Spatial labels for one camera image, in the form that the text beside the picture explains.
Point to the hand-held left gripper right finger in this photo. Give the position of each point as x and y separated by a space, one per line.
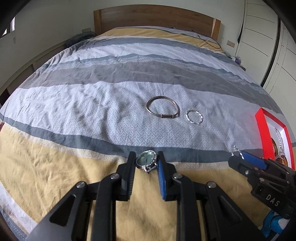
161 180

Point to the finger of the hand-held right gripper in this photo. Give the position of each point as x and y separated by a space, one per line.
240 166
253 160

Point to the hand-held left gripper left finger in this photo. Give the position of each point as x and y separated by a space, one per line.
131 171

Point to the green face wristwatch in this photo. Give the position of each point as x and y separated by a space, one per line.
145 160

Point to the amber bangle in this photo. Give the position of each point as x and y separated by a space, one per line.
275 146

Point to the red shallow box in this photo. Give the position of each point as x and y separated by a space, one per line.
260 125

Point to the blue white cloth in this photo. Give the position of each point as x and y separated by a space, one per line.
275 224

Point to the plain silver bangle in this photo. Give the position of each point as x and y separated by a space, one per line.
149 110

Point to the striped bed blanket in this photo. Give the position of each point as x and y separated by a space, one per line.
92 97

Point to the purple tissue box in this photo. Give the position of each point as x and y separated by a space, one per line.
237 59

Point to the white wardrobe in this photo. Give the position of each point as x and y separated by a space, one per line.
259 23

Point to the dark cloth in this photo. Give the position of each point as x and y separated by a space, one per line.
79 39

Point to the wooden headboard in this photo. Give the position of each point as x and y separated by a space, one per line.
150 16

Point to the window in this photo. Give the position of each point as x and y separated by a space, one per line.
8 29

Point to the wall socket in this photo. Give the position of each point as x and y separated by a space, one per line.
230 43
86 30

